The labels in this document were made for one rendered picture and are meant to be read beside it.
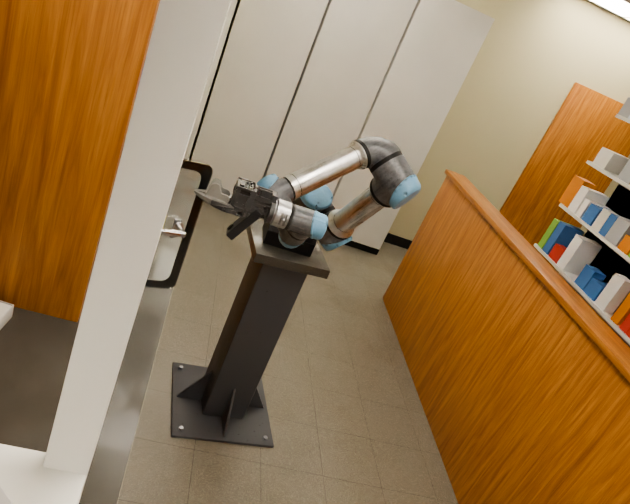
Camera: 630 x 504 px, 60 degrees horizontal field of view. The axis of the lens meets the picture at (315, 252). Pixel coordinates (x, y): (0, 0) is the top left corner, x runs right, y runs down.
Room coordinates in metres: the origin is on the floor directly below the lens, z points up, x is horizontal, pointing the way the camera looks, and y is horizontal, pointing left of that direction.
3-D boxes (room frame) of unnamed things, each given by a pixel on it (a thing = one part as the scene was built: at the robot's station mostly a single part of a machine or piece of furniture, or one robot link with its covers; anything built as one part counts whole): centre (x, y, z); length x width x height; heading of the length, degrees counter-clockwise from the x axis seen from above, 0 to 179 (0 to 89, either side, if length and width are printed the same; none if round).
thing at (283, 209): (1.38, 0.13, 1.33); 0.08 x 0.05 x 0.08; 16
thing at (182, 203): (1.27, 0.46, 1.19); 0.30 x 0.01 x 0.40; 126
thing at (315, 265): (2.10, 0.12, 0.92); 0.32 x 0.32 x 0.04; 23
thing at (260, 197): (1.37, 0.21, 1.34); 0.12 x 0.08 x 0.09; 106
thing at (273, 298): (2.10, 0.12, 0.45); 0.48 x 0.48 x 0.90; 23
